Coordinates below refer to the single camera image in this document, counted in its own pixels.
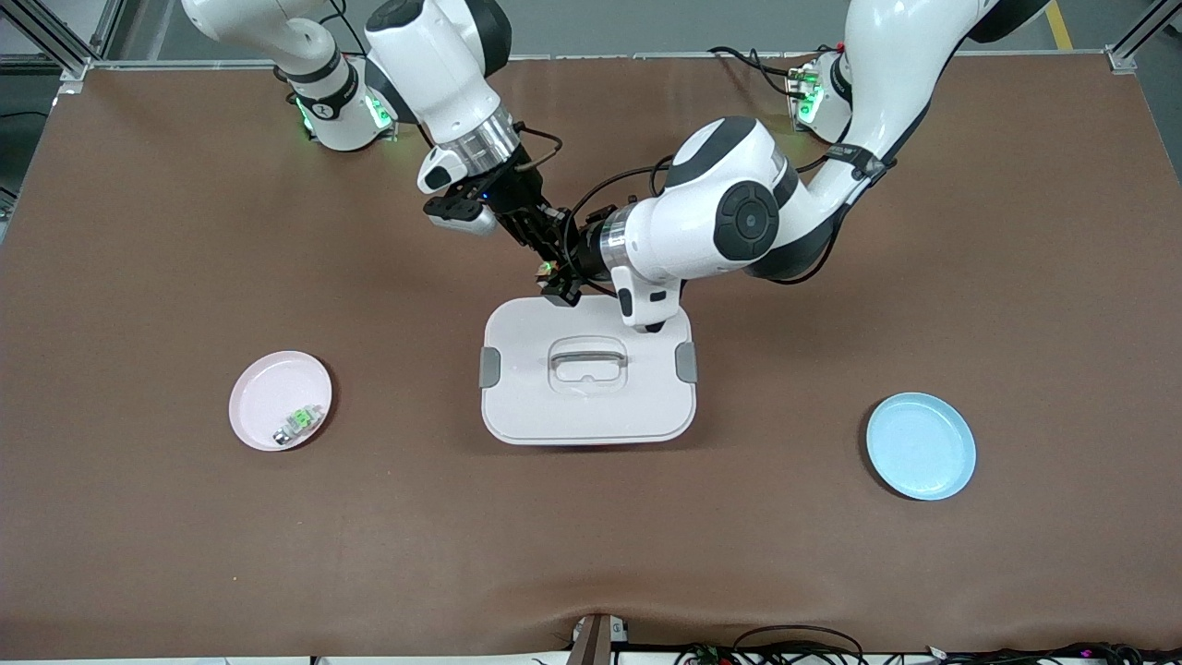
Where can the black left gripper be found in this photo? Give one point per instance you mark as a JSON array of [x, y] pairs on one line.
[[585, 259]]

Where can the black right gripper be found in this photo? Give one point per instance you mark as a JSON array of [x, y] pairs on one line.
[[513, 196]]

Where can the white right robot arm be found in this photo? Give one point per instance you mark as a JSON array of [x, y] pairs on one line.
[[434, 65]]

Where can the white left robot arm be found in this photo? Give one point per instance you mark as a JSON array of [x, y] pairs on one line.
[[739, 222]]

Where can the pink storage box white lid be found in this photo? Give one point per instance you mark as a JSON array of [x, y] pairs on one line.
[[554, 416]]

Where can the brown table mat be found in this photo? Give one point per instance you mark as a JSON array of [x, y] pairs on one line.
[[277, 277]]

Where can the pink round plate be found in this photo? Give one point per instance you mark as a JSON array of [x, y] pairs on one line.
[[263, 397]]

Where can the light blue round plate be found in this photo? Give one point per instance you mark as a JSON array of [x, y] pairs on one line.
[[923, 448]]

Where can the white green push-button switch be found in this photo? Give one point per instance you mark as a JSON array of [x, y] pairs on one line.
[[297, 423]]

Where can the aluminium camera mast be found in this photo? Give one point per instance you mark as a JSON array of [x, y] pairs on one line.
[[598, 642]]

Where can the aluminium frame profile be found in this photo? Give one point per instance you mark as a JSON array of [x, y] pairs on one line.
[[1131, 42], [109, 28]]

